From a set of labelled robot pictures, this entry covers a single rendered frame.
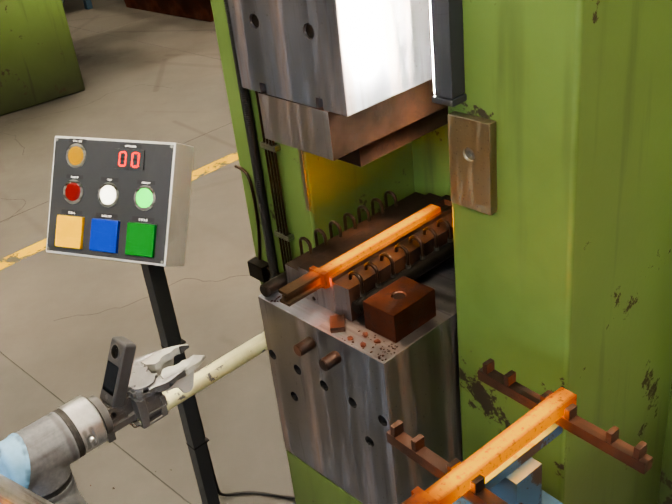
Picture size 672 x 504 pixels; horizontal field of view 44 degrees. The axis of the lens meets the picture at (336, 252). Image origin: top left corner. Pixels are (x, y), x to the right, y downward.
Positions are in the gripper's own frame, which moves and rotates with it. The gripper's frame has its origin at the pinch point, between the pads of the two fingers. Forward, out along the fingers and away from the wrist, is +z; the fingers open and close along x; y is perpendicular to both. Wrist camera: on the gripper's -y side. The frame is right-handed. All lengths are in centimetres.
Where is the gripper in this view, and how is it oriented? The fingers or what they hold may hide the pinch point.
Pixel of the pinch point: (189, 351)
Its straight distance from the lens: 156.3
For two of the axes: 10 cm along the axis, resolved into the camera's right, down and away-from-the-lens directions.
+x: 6.8, 3.0, -6.6
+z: 7.2, -4.1, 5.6
